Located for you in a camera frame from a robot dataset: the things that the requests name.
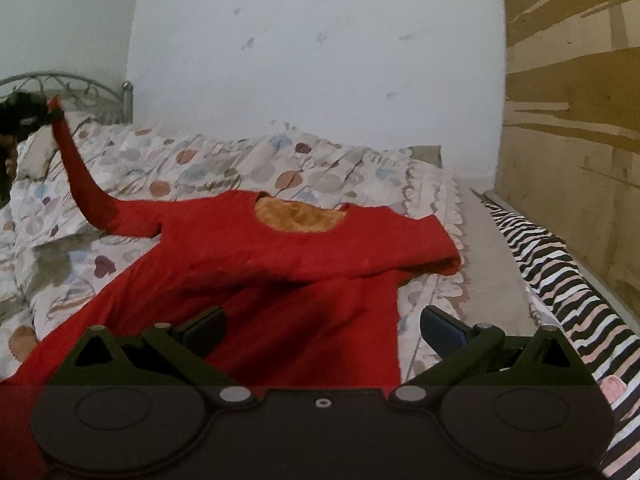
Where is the floral printed blanket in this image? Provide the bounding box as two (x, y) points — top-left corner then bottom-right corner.
(0, 110), (467, 386)

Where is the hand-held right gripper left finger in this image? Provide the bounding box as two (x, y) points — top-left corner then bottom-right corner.
(64, 306), (252, 404)

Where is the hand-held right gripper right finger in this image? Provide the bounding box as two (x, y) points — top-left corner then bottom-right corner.
(390, 305), (601, 404)

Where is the zebra striped cloth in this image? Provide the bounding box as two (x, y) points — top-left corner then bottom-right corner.
(472, 189), (640, 480)

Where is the worn wooden board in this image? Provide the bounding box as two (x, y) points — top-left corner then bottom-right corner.
(495, 0), (640, 333)

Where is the red knit sweater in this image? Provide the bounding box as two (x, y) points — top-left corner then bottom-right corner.
(0, 95), (462, 480)

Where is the beige bed sheet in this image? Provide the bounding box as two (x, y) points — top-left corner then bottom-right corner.
(395, 145), (543, 376)

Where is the metal bed headboard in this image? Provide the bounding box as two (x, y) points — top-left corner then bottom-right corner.
(0, 72), (135, 126)

